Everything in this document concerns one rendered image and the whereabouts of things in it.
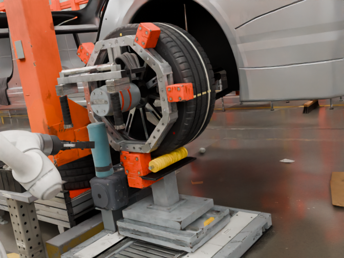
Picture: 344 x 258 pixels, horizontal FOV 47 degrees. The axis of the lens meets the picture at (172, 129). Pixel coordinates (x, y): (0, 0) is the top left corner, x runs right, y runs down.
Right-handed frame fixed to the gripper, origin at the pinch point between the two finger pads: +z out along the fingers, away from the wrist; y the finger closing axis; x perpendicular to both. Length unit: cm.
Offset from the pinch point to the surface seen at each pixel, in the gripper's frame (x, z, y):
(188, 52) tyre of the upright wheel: -42, 37, -26
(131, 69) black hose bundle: -30.5, 7.5, -16.7
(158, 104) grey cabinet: -65, 447, 289
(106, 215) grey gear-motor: 41, 50, 37
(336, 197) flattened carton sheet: 33, 143, -67
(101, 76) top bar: -28.5, 3.6, -3.8
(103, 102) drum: -18.4, 11.6, 2.6
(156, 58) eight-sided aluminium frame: -38.1, 23.9, -17.2
